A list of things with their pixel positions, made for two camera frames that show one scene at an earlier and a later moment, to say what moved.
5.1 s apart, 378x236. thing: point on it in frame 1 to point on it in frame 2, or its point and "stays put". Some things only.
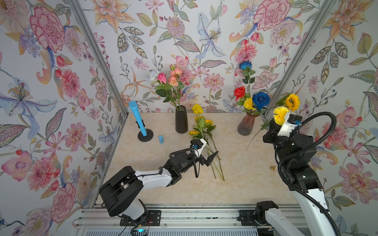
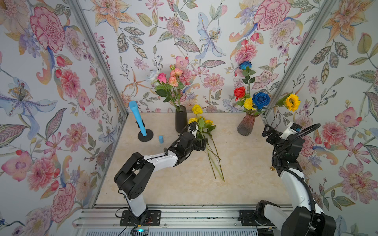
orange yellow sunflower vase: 291,100 stays put
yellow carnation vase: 279,117 to 194,119
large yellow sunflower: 210,123 stays put
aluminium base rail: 176,220 stays put
